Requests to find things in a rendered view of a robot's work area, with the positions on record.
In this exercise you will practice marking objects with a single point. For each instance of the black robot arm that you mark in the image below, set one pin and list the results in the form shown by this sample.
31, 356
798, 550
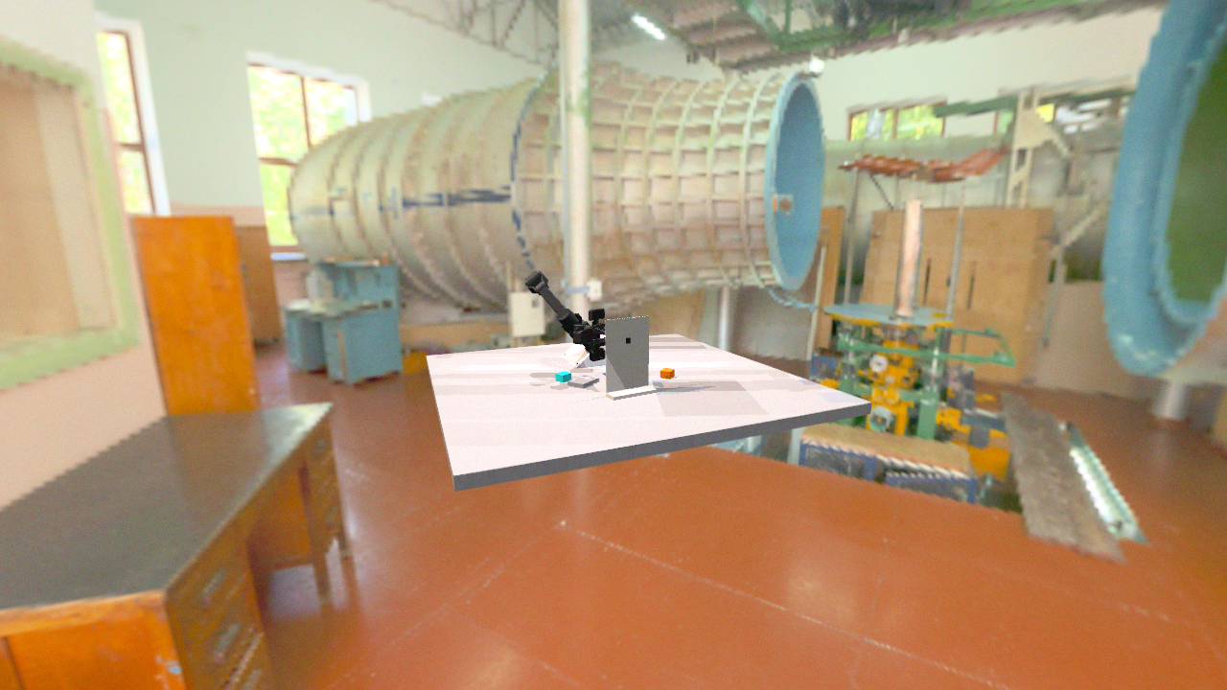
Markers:
572, 323

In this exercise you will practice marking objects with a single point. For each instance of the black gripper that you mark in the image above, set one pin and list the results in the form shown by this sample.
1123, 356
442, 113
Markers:
594, 334

